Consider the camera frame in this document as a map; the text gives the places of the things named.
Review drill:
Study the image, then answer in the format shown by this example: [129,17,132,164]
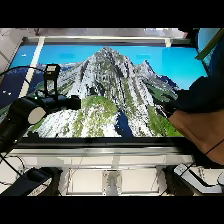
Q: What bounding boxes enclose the black cable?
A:
[203,137,224,158]
[0,65,46,78]

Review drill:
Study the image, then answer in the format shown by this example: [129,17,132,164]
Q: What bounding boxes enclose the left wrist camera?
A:
[42,63,62,98]

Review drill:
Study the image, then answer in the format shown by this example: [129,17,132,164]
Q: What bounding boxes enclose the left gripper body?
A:
[46,94,82,114]

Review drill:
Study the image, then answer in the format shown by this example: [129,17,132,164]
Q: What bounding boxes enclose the brown garment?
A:
[167,107,224,166]

